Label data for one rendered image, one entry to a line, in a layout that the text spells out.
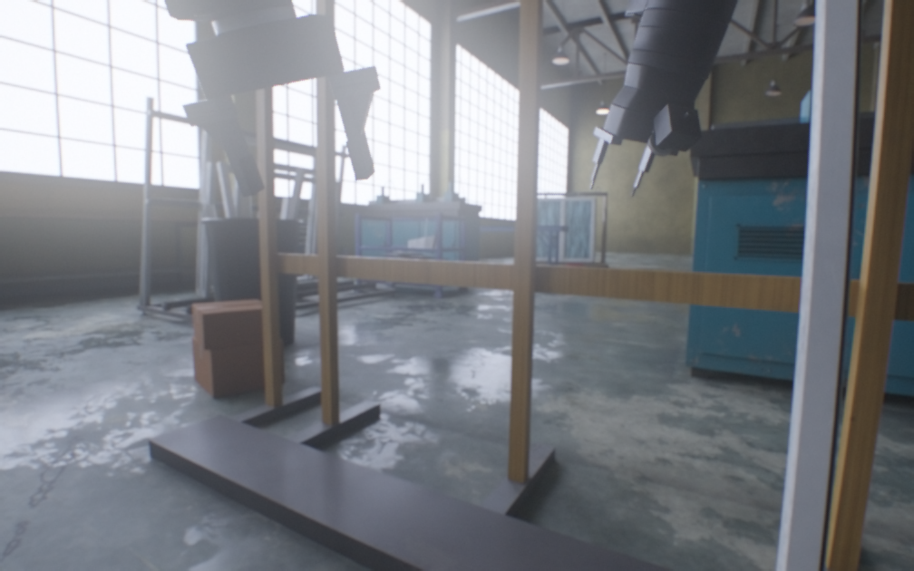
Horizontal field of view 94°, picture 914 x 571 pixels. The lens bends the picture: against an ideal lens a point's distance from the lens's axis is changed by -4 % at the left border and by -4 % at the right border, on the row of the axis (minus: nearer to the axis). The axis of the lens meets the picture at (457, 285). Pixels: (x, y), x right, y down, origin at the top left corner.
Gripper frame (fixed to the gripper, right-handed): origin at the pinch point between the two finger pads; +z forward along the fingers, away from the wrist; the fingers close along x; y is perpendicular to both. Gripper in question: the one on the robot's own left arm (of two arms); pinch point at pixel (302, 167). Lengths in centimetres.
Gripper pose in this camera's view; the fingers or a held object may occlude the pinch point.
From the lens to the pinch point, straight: 51.3
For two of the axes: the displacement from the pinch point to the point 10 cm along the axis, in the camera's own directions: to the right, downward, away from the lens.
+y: 1.2, -5.0, 8.6
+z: 1.6, 8.6, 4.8
